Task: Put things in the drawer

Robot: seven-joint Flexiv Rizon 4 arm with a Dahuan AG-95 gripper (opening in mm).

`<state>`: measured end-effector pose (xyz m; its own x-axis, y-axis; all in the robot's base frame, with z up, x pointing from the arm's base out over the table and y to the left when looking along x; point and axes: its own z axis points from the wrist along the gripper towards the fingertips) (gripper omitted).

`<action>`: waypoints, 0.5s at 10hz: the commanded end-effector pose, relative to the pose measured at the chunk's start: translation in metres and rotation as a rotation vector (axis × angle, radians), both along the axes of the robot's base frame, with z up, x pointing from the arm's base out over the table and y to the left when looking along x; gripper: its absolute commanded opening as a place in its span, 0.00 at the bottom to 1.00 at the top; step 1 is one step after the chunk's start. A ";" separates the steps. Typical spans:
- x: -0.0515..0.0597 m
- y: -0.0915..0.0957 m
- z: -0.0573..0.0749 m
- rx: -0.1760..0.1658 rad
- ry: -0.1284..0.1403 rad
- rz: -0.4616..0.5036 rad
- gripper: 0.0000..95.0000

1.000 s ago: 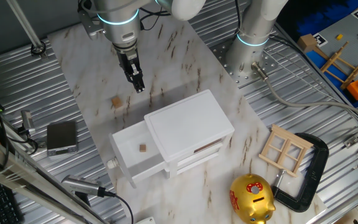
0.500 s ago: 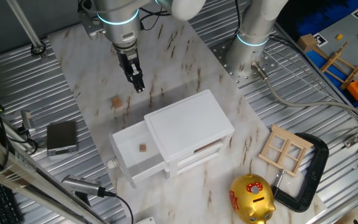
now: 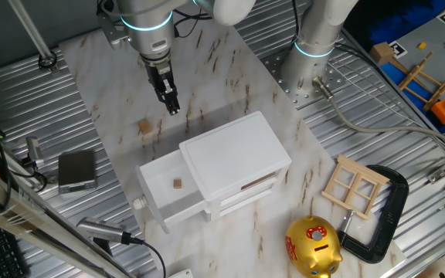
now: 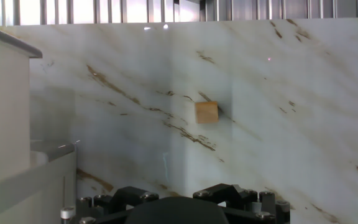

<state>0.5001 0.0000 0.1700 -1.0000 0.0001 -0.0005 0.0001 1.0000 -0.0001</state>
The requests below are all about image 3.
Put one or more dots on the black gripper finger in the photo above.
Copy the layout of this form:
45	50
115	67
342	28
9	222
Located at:
175	103
167	104

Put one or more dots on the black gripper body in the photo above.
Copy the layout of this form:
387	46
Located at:
160	79

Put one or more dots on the large wooden cube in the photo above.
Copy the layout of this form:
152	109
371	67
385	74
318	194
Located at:
145	126

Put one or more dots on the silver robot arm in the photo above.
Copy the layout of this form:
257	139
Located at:
149	34

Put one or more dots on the white cabinet body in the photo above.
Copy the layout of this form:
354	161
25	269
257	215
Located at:
234	154

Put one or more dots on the small wooden cube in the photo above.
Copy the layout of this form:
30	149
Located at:
177	184

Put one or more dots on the silver digital scale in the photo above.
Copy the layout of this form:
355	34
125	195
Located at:
76	168

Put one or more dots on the metal stand rod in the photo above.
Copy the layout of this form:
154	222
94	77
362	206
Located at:
29	29

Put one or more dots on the gold piggy bank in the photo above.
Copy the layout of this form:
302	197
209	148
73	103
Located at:
311	251

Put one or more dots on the tan cardboard cube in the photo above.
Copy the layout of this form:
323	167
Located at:
381	54

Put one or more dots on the blue foam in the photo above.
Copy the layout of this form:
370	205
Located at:
400	23

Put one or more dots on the black C-clamp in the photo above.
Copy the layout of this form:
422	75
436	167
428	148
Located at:
394	216

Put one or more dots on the yellow toy brick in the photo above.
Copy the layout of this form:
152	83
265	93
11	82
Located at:
422	45

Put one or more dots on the gray brick baseplate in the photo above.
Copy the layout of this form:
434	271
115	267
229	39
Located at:
431	38

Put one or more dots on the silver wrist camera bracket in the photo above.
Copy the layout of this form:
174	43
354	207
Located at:
110	32

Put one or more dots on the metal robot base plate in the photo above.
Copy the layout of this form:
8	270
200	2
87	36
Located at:
303	101

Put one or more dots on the small silver camera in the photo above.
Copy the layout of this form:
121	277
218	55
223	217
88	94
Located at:
34	148

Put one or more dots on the silver ribbed camera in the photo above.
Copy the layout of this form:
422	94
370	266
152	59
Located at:
99	229

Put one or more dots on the aluminium frame beam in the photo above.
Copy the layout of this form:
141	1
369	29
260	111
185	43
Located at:
21	216

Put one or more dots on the wooden window frame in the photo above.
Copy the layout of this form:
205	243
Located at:
363	170

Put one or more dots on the small metal corner bracket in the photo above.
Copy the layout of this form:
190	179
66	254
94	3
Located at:
437	176

